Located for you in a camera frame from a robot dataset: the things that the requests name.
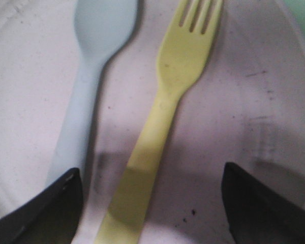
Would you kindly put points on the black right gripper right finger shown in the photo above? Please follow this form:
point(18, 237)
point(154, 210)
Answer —
point(257, 214)

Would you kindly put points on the yellow plastic fork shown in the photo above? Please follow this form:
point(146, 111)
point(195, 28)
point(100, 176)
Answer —
point(180, 62)

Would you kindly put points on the light blue plastic spoon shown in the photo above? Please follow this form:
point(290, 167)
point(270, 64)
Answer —
point(102, 29)

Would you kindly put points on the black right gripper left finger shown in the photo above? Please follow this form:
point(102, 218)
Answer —
point(51, 217)

